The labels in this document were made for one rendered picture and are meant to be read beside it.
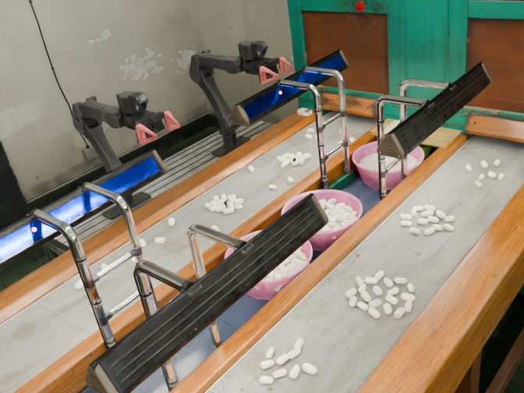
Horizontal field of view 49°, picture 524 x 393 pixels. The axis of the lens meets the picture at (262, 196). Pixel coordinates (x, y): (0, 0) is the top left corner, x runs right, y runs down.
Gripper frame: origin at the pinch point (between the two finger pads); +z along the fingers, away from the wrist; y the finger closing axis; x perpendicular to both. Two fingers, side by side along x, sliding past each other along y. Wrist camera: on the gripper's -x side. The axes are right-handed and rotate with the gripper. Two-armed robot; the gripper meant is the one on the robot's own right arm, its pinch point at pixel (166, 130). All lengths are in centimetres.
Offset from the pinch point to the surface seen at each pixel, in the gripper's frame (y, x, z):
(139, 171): -24.4, -1.1, 17.5
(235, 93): 181, 77, -160
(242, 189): 24.8, 33.2, 4.5
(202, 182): 17.6, 30.9, -9.7
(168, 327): -61, -2, 75
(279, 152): 55, 33, -3
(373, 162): 66, 33, 36
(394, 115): 97, 28, 26
